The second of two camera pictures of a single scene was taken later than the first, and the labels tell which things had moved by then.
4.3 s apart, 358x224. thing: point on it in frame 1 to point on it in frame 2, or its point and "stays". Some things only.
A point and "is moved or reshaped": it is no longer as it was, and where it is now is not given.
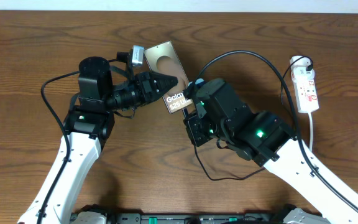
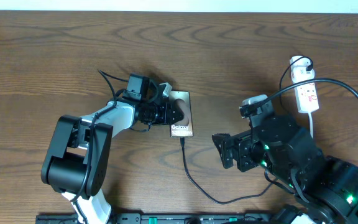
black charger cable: (310, 67) is moved or reshaped
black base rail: (240, 218) stays
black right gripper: (192, 123) to (242, 144)
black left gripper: (148, 85) to (168, 114)
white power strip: (302, 74) stays
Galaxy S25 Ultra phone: (163, 60) is moved or reshaped
